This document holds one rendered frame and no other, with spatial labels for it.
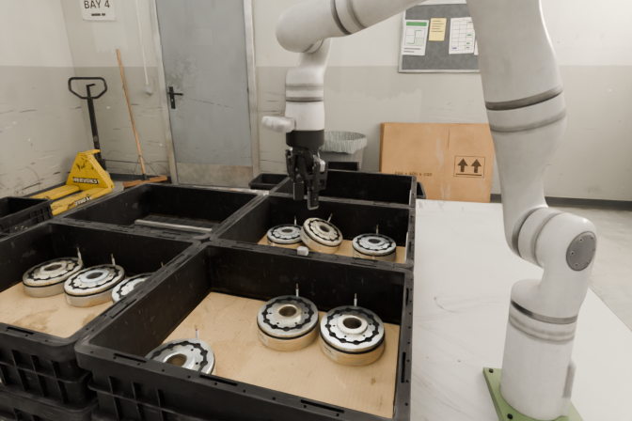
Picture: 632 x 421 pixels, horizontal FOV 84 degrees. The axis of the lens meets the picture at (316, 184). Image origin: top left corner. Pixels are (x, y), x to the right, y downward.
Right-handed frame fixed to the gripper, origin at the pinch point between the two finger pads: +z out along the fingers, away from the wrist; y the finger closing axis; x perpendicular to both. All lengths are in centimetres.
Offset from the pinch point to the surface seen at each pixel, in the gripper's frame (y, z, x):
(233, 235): 10.7, 10.1, 12.4
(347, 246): 5.4, 17.4, -14.7
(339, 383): -28.0, 17.5, 9.7
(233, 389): -30.7, 7.5, 25.1
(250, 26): 297, -69, -99
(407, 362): -37.1, 7.5, 6.7
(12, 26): 392, -66, 99
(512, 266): -9, 30, -65
